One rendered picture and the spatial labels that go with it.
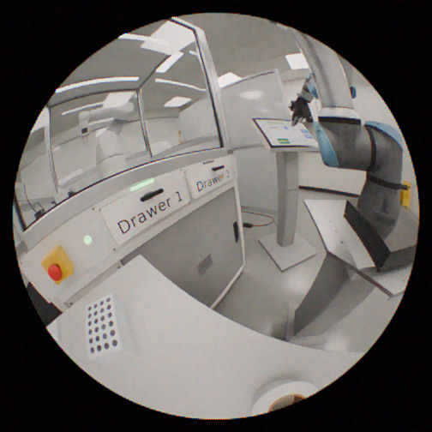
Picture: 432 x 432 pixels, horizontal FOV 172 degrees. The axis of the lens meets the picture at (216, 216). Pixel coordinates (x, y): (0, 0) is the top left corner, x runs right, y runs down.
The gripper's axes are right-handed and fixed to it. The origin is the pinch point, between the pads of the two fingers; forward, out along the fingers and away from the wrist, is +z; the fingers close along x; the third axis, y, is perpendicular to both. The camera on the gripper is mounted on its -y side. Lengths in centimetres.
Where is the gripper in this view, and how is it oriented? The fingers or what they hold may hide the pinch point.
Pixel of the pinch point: (293, 125)
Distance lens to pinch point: 89.2
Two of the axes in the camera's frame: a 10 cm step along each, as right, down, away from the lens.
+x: -9.7, 2.5, -0.8
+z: -0.1, 2.5, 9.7
